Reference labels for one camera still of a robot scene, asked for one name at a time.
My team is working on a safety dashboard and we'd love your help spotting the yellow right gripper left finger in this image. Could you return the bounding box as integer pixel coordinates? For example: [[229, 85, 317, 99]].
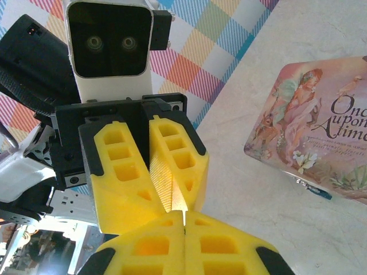
[[79, 213, 186, 275]]

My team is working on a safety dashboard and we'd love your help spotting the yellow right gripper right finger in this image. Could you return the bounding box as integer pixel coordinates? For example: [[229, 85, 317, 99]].
[[184, 211, 296, 275]]

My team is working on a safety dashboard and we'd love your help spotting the silver metal box hasp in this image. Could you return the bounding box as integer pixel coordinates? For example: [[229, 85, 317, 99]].
[[294, 175, 315, 191]]

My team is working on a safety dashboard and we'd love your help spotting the fairy print keepsake box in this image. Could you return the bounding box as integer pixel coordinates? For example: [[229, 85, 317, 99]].
[[243, 53, 367, 206]]

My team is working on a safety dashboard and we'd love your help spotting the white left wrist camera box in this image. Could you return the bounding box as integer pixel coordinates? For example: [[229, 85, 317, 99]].
[[63, 0, 173, 104]]

